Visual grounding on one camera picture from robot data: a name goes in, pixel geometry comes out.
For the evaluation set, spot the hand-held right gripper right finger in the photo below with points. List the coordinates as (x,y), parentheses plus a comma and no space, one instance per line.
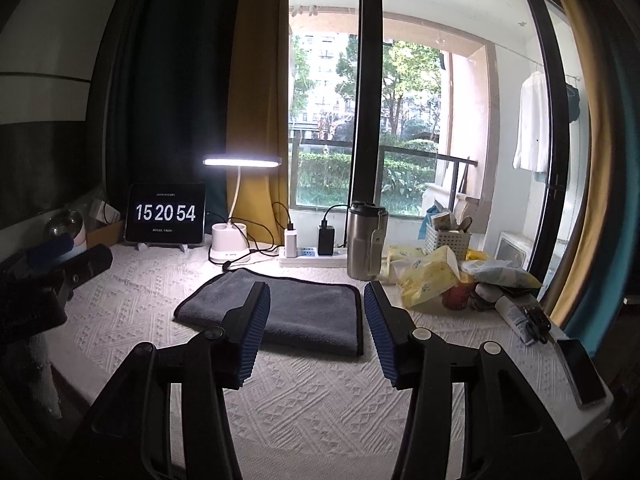
(378,332)

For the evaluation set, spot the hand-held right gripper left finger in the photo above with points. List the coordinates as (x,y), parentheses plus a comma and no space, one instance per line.
(251,332)

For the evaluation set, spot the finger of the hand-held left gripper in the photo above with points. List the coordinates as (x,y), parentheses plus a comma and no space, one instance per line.
(90,262)
(50,251)

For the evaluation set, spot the grey towel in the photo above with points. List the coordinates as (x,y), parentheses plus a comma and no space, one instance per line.
(305,310)

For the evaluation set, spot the steel bowl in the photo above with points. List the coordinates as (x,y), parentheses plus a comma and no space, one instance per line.
(65,225)

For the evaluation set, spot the cardboard box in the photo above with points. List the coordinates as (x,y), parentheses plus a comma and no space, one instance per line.
(102,232)

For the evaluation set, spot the yellow tissue pack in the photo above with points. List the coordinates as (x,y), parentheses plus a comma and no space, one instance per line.
(400,255)
(430,275)

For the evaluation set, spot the red apple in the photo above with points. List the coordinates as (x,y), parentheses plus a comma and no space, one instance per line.
(456,297)

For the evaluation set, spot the white textured tablecloth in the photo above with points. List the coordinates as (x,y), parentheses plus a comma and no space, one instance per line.
(310,400)

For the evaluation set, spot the black tablet with clock display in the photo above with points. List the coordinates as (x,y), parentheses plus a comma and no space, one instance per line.
(165,212)

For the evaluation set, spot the white power strip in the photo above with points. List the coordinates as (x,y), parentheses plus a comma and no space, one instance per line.
(306,260)

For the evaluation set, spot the white desk lamp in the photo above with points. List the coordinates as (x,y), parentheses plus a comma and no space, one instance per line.
(227,244)

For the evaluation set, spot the tablet stand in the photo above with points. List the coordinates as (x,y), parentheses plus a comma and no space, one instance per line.
(182,246)

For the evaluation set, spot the white charger plug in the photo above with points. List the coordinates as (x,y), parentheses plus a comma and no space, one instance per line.
(291,242)

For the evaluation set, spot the black charger plug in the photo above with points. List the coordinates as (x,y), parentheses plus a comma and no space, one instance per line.
(326,241)

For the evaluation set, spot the white plastic basket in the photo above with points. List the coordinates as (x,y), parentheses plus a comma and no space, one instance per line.
(447,241)

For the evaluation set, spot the white tube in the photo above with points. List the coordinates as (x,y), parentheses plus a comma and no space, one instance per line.
(512,315)

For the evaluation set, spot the crumpled snack bag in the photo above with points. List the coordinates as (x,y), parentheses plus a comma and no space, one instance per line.
(500,272)

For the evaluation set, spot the black key bunch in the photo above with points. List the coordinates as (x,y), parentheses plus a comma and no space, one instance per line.
(537,322)

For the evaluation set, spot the white balcony appliance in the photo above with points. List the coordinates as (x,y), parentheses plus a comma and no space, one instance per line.
(515,249)

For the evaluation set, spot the dark green curtain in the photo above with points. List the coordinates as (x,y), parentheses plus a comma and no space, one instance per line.
(170,85)

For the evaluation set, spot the smartphone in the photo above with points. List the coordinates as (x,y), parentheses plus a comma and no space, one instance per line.
(582,372)

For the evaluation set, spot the white hanging shirt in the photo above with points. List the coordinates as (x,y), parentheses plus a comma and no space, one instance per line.
(531,120)

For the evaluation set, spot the yellow and teal curtain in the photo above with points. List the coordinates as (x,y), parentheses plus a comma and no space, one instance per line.
(600,160)

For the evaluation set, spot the dark hanging garment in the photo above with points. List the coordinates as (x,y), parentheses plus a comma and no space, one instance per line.
(573,102)

